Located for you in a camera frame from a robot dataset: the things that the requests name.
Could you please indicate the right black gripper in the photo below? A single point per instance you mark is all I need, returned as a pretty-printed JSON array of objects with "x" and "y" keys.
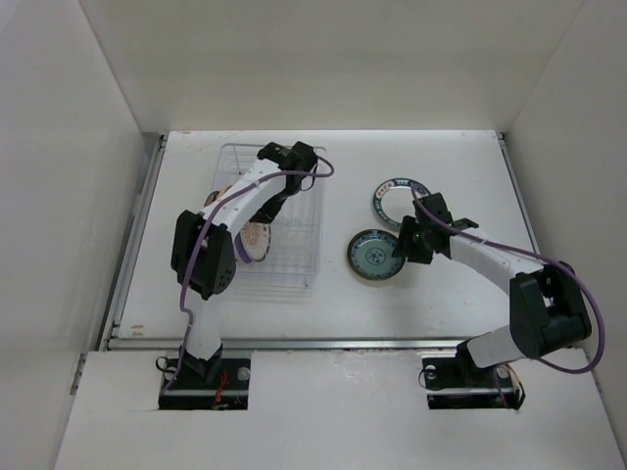
[{"x": 405, "y": 246}]

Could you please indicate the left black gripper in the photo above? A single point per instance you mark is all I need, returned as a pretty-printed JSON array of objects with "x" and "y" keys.
[{"x": 265, "y": 213}]

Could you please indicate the purple rimmed patterned plate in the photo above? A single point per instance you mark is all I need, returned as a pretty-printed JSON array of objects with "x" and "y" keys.
[{"x": 252, "y": 243}]

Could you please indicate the white plate dark lettered rim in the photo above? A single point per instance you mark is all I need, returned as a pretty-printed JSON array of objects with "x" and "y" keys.
[{"x": 392, "y": 200}]

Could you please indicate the dark green rimmed plate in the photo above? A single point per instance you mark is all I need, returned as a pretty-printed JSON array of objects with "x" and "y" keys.
[{"x": 370, "y": 255}]

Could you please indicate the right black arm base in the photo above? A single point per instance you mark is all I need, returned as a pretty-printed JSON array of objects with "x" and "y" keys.
[{"x": 450, "y": 386}]

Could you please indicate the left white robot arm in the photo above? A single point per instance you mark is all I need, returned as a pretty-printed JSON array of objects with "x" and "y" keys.
[{"x": 203, "y": 251}]

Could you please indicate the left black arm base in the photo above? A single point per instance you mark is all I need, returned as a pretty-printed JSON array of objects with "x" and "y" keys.
[{"x": 220, "y": 383}]

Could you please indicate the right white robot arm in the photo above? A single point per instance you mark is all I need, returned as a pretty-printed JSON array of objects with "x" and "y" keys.
[{"x": 550, "y": 308}]

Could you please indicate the beige orange plate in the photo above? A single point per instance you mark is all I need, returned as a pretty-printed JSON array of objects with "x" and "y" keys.
[{"x": 223, "y": 191}]

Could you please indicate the white wire dish rack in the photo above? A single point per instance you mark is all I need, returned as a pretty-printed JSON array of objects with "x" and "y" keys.
[{"x": 293, "y": 255}]

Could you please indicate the aluminium table front rail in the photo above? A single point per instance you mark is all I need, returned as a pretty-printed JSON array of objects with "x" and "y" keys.
[{"x": 296, "y": 344}]

